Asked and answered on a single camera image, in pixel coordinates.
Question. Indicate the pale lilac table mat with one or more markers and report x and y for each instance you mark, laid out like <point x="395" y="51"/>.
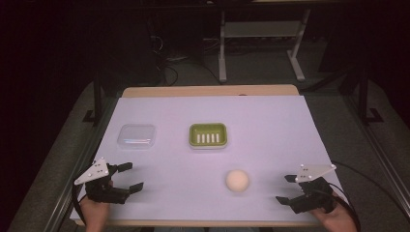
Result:
<point x="264" y="135"/>

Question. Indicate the round beige soap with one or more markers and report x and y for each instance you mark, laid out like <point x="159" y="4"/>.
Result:
<point x="237" y="181"/>

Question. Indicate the black metal stand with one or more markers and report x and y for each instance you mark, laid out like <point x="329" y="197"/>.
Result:
<point x="97" y="103"/>
<point x="364" y="96"/>

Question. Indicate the clear plastic lid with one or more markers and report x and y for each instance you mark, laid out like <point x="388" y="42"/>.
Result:
<point x="136" y="136"/>

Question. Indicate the aluminium rail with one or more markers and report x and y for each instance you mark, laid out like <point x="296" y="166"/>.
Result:
<point x="380" y="151"/>
<point x="77" y="167"/>

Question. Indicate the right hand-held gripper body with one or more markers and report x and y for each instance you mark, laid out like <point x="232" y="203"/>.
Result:
<point x="314" y="196"/>

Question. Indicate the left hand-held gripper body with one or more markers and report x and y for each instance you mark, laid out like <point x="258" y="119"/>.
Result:
<point x="96" y="190"/>

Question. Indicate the person's left hand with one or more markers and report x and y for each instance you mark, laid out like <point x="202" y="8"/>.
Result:
<point x="96" y="214"/>

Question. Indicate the white metal desk frame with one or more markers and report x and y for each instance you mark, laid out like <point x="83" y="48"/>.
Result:
<point x="261" y="29"/>

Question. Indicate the person's right hand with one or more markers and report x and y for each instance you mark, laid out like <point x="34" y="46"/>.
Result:
<point x="338" y="220"/>

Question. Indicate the green soap dish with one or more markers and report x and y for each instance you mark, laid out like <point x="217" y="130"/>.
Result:
<point x="208" y="135"/>

